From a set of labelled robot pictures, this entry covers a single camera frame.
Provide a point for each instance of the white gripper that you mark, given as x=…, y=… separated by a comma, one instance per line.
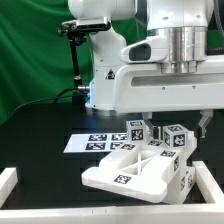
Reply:
x=143, y=88

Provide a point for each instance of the white chair back part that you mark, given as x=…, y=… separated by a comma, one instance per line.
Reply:
x=141, y=171

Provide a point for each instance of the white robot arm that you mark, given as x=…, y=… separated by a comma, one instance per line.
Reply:
x=185, y=24

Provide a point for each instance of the white sheet with tags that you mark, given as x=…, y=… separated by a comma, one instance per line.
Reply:
x=95, y=142

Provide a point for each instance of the green backdrop curtain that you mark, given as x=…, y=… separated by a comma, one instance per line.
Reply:
x=30, y=60

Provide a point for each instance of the white block far left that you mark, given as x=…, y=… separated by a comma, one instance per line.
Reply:
x=8, y=180

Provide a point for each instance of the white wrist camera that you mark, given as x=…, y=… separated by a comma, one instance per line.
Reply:
x=152, y=49

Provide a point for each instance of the black camera stand pole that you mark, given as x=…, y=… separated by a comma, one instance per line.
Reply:
x=78, y=99

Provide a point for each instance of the white frame border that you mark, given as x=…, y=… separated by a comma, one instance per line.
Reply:
x=210, y=212

